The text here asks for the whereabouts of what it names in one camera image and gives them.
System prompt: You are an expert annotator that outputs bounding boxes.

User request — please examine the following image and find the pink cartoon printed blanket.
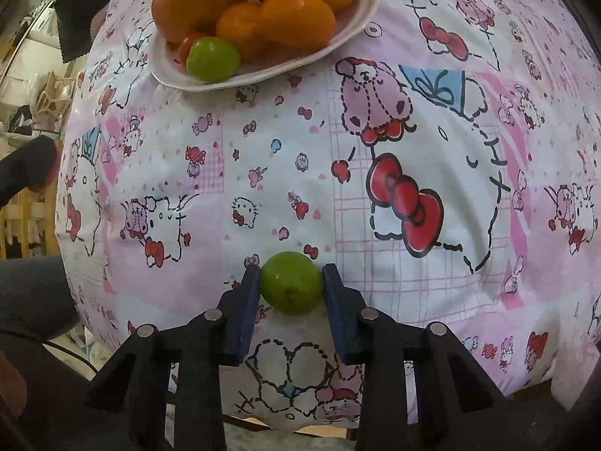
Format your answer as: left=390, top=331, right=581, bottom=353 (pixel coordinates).
left=54, top=0, right=601, bottom=435

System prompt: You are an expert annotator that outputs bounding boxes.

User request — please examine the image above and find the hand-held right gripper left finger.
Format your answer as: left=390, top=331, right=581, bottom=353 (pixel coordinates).
left=85, top=265, right=262, bottom=451

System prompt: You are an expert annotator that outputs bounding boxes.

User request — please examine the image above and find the small green fruit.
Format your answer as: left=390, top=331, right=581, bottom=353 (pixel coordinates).
left=186, top=36, right=242, bottom=82
left=260, top=251, right=325, bottom=316

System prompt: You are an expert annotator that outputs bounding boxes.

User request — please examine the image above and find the small mandarin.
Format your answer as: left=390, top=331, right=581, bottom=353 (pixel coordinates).
left=215, top=2, right=266, bottom=59

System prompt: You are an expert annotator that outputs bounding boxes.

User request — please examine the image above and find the red apple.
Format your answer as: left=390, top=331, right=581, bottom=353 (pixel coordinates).
left=151, top=0, right=247, bottom=44

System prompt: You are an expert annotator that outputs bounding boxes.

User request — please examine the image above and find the beige wooden stool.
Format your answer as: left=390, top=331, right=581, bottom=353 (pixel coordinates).
left=34, top=72, right=79, bottom=119

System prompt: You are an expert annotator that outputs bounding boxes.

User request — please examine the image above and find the person's grey trouser leg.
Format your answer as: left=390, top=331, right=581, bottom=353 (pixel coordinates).
left=0, top=256, right=83, bottom=345

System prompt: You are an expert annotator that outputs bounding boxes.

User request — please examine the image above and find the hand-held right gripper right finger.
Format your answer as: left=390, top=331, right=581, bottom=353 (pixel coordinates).
left=322, top=263, right=512, bottom=451

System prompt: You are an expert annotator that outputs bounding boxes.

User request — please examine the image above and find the black zigzag-edged cloth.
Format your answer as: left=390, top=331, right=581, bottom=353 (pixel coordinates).
left=51, top=0, right=116, bottom=63

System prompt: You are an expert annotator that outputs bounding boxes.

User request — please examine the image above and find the wooden crib rail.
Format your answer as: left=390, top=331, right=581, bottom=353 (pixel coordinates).
left=0, top=192, right=60, bottom=260

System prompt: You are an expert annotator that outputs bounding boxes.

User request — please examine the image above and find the small red fruit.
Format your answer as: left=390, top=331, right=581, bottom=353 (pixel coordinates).
left=177, top=33, right=202, bottom=65

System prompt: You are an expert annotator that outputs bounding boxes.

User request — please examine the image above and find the medium orange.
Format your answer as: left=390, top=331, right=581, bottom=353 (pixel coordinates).
left=256, top=0, right=337, bottom=50

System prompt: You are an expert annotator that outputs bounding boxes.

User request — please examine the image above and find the pink rimmed white plate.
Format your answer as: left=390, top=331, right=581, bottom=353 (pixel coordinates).
left=148, top=0, right=380, bottom=93

